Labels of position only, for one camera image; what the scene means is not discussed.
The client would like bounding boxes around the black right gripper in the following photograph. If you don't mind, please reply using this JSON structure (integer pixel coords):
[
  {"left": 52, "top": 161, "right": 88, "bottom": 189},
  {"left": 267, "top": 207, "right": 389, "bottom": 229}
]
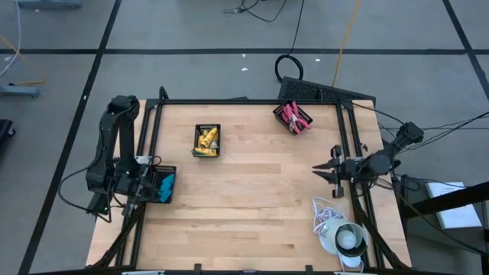
[{"left": 311, "top": 144, "right": 363, "bottom": 199}]

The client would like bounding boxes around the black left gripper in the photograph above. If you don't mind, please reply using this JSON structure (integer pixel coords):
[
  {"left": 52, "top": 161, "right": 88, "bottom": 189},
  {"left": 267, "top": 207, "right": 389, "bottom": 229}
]
[{"left": 121, "top": 154, "right": 160, "bottom": 218}]

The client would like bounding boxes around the black slotted plastic basket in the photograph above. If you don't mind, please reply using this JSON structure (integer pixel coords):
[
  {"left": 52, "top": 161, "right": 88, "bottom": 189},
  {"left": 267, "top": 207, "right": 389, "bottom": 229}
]
[
  {"left": 146, "top": 163, "right": 178, "bottom": 205},
  {"left": 192, "top": 123, "right": 222, "bottom": 158},
  {"left": 272, "top": 100, "right": 315, "bottom": 136}
]

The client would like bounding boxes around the white desk lamp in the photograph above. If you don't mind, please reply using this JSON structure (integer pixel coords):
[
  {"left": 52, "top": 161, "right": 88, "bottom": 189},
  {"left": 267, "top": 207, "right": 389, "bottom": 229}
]
[{"left": 319, "top": 217, "right": 370, "bottom": 269}]

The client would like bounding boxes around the black perforated computer case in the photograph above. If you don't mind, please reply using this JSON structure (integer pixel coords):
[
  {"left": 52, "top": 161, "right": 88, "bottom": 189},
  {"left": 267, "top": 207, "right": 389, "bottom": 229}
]
[{"left": 277, "top": 76, "right": 377, "bottom": 106}]

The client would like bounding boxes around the black box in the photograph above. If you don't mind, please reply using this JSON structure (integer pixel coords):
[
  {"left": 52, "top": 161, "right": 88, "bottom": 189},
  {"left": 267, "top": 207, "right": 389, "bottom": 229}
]
[{"left": 397, "top": 173, "right": 432, "bottom": 230}]

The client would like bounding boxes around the black beam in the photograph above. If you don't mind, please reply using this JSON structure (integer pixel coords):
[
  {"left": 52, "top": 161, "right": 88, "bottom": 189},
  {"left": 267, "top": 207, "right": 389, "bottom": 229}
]
[{"left": 399, "top": 182, "right": 489, "bottom": 221}]

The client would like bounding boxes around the white booklet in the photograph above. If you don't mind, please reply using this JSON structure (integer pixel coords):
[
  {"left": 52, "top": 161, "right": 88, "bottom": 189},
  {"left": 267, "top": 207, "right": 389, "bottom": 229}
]
[{"left": 425, "top": 181, "right": 483, "bottom": 230}]

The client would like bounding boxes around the black object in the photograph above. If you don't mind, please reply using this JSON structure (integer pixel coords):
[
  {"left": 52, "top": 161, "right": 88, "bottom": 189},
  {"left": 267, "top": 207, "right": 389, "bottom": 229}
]
[{"left": 0, "top": 118, "right": 16, "bottom": 148}]

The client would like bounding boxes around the grey desk foot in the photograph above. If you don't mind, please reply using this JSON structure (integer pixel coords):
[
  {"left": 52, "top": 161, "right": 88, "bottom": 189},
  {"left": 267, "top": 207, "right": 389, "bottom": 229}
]
[
  {"left": 0, "top": 83, "right": 41, "bottom": 99},
  {"left": 17, "top": 0, "right": 83, "bottom": 11}
]

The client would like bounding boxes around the white lamp cable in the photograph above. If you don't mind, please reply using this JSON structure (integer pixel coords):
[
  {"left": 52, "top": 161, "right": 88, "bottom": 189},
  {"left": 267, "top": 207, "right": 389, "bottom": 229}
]
[{"left": 312, "top": 196, "right": 345, "bottom": 235}]

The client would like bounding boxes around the black aluminium rig frame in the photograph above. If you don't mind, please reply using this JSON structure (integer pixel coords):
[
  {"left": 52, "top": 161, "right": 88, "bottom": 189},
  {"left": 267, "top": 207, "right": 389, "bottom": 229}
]
[{"left": 91, "top": 86, "right": 412, "bottom": 275}]

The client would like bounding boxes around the black coiled cable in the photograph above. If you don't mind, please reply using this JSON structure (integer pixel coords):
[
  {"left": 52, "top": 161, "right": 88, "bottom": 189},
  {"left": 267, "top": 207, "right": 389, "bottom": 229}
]
[{"left": 274, "top": 0, "right": 306, "bottom": 83}]

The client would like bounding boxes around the yellow cable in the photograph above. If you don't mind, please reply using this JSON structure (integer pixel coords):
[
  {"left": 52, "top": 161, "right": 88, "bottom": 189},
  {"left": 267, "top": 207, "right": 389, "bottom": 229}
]
[{"left": 331, "top": 0, "right": 362, "bottom": 88}]

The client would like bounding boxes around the black cable with plug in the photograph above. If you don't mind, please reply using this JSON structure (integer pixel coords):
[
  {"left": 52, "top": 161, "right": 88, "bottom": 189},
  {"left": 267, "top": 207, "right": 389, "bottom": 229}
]
[{"left": 223, "top": 0, "right": 287, "bottom": 23}]

